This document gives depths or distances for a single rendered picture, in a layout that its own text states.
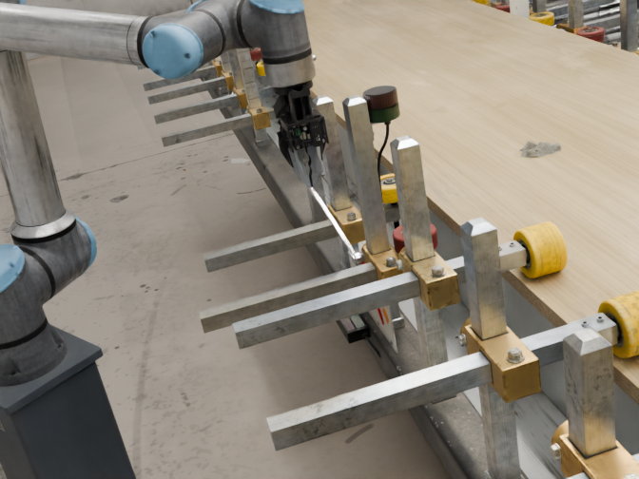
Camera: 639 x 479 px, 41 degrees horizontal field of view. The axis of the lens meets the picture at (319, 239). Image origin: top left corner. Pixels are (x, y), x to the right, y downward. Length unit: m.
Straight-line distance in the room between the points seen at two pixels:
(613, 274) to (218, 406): 1.69
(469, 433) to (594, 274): 0.32
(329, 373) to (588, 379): 1.99
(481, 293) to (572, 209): 0.55
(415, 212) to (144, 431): 1.69
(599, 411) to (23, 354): 1.41
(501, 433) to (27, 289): 1.16
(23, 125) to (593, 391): 1.42
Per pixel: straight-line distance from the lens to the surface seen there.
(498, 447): 1.25
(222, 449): 2.65
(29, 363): 2.05
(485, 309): 1.12
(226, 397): 2.85
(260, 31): 1.54
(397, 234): 1.58
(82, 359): 2.07
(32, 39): 1.66
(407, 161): 1.27
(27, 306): 2.02
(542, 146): 1.87
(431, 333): 1.41
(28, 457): 2.11
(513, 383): 1.10
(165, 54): 1.48
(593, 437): 0.95
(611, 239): 1.51
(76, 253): 2.12
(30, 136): 2.00
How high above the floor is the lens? 1.60
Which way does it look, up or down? 26 degrees down
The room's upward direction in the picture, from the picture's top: 11 degrees counter-clockwise
